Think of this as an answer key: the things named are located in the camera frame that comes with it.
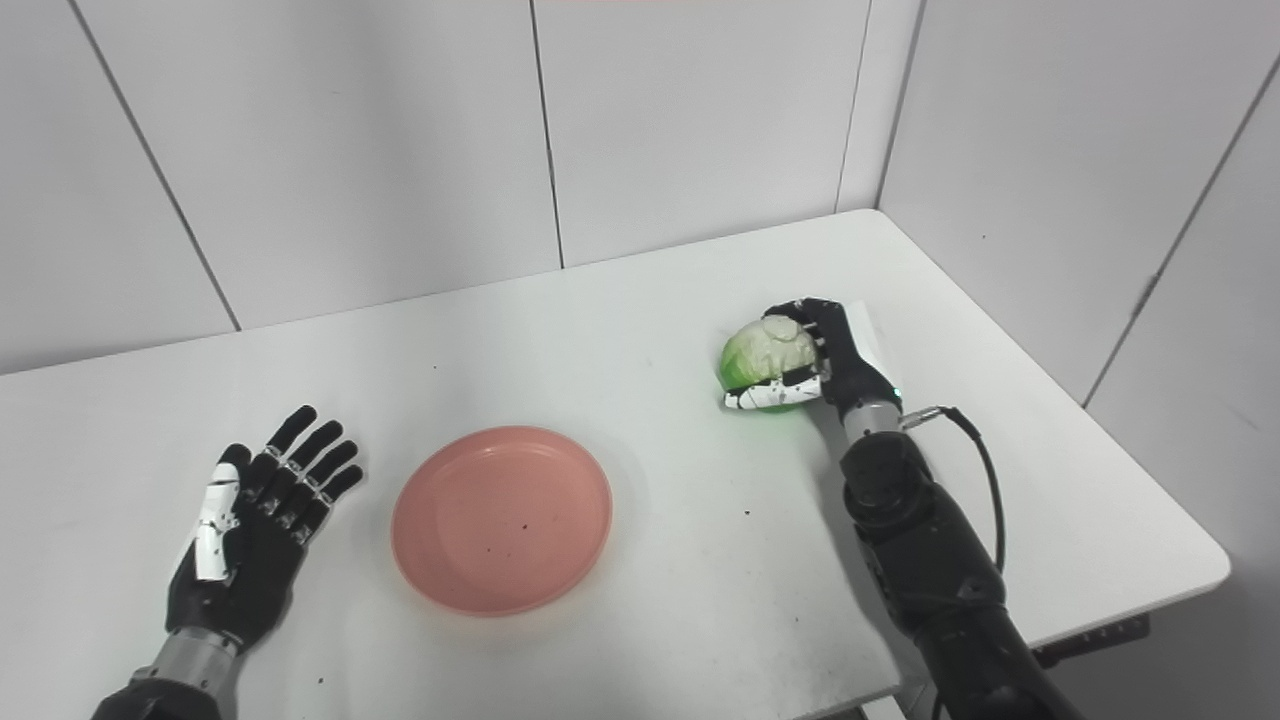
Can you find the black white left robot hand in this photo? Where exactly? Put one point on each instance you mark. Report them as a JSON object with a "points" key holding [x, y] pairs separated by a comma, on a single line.
{"points": [[250, 570]]}

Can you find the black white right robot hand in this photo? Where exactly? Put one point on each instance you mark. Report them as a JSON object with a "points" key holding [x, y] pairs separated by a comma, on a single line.
{"points": [[850, 370]]}

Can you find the green white cabbage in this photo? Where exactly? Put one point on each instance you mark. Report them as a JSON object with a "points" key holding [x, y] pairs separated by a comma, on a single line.
{"points": [[765, 352]]}

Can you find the pink round plate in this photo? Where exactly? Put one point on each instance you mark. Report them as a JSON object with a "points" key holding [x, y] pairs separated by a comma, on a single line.
{"points": [[500, 520]]}

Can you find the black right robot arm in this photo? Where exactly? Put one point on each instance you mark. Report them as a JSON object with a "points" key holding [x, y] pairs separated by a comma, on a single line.
{"points": [[930, 560]]}

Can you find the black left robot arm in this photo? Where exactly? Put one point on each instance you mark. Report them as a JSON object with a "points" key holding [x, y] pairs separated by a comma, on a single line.
{"points": [[175, 680]]}

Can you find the black under-table bracket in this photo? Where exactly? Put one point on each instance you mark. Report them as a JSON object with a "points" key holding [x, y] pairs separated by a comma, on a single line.
{"points": [[1095, 642]]}

